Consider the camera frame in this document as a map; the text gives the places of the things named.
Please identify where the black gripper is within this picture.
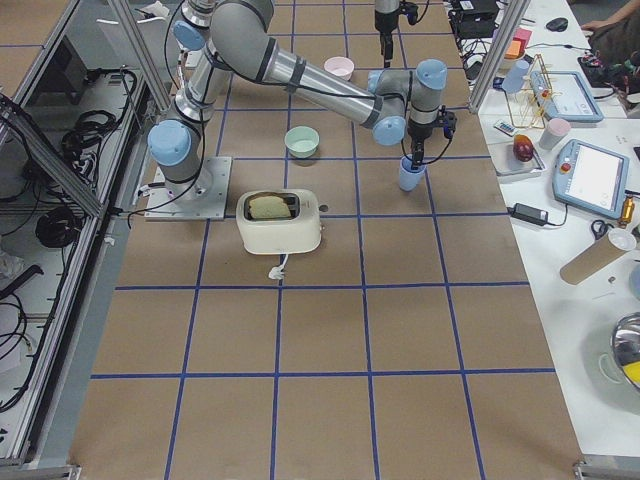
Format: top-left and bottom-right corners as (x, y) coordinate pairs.
(408, 109), (457, 170)
(379, 31), (394, 68)

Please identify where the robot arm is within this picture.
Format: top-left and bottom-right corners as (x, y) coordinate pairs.
(374, 0), (420, 68)
(147, 1), (457, 201)

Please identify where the pink bowl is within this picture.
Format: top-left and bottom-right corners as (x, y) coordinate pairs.
(323, 56), (355, 81)

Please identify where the metal tray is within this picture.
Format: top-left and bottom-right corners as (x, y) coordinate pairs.
(491, 143), (546, 179)

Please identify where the black computer box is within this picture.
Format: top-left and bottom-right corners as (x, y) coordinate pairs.
(448, 0), (499, 40)

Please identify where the red apple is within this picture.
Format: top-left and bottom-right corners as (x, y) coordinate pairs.
(512, 134), (535, 162)

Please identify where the light blue cup on rack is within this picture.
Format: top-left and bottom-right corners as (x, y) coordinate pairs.
(501, 60), (529, 94)

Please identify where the green bowl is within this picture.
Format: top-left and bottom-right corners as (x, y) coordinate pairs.
(284, 126), (320, 159)

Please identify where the black power adapter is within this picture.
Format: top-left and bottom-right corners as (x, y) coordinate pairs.
(507, 203), (548, 226)

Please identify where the pale pink cup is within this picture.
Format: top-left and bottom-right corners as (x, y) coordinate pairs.
(538, 118), (571, 150)

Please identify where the far teach pendant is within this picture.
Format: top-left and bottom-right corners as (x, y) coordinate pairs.
(529, 71), (604, 123)

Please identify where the teach pendant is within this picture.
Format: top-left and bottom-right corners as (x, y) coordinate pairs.
(552, 139), (629, 219)
(529, 71), (604, 123)

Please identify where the cream toaster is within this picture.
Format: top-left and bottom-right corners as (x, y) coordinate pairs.
(236, 189), (322, 255)

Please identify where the toast slice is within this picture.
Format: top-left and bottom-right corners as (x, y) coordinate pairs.
(248, 195), (291, 220)

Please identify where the near teach pendant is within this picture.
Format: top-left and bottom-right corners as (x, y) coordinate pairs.
(552, 139), (629, 219)

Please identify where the cardboard tube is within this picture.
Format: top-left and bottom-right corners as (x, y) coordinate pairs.
(559, 228), (637, 285)

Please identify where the steel mixing bowl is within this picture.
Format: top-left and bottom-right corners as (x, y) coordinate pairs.
(611, 312), (639, 390)

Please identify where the gold wire rack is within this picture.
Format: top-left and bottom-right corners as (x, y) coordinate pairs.
(503, 53), (548, 130)

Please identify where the aluminium frame post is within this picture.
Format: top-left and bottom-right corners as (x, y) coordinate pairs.
(468, 0), (530, 114)

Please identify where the toaster power cord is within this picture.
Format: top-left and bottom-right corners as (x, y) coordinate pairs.
(268, 253), (290, 281)

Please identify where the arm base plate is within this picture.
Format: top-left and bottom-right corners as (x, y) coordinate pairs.
(144, 156), (232, 221)

